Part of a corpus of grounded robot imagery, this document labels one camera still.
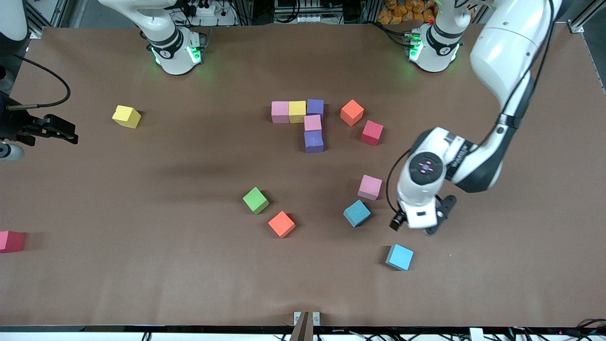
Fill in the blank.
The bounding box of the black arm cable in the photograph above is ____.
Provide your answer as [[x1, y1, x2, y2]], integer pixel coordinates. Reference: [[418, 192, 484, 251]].
[[386, 0, 555, 216], [9, 53, 71, 110]]

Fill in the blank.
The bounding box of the orange foam cube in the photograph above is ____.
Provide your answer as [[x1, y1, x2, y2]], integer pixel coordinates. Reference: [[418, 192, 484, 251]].
[[267, 211, 296, 239], [339, 99, 365, 127]]

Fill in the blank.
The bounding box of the white power strip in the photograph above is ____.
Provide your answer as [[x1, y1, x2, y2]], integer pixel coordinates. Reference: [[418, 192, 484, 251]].
[[187, 2, 224, 18]]

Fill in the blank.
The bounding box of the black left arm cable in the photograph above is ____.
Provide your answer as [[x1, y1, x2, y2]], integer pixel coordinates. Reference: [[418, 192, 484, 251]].
[[386, 0, 555, 216]]

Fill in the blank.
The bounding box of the green foam cube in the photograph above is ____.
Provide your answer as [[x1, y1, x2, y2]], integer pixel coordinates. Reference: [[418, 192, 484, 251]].
[[242, 187, 270, 215]]

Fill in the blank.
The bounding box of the small metal clamp bracket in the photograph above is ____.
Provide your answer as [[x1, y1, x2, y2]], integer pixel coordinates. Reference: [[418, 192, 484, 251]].
[[293, 311, 321, 327]]

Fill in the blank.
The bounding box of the aluminium frame profile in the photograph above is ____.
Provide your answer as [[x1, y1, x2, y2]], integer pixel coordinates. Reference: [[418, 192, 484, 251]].
[[568, 0, 606, 35], [27, 0, 71, 39]]

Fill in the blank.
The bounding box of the blue foam cube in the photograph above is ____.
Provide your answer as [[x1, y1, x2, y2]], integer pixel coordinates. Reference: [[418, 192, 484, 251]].
[[343, 199, 372, 228], [385, 244, 414, 271]]

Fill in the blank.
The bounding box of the yellow foam cube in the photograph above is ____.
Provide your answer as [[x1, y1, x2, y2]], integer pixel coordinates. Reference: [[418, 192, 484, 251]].
[[289, 100, 307, 124], [112, 105, 142, 129]]

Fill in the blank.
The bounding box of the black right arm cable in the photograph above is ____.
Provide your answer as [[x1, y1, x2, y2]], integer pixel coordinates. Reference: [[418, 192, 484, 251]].
[[9, 53, 71, 110]]

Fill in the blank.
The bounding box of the brown table cover sheet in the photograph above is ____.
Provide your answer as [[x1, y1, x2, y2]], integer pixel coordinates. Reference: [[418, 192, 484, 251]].
[[0, 24, 606, 328]]

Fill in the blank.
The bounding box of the red foam cube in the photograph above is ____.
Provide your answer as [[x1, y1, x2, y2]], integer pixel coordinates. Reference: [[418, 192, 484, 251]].
[[0, 230, 26, 254], [361, 120, 384, 146]]

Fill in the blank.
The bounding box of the brown tapered mount pole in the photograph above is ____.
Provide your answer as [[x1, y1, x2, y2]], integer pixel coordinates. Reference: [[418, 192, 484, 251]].
[[289, 311, 309, 341]]

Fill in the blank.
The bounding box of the pile of orange objects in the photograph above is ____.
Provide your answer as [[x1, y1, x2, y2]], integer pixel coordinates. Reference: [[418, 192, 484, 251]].
[[377, 0, 438, 25]]

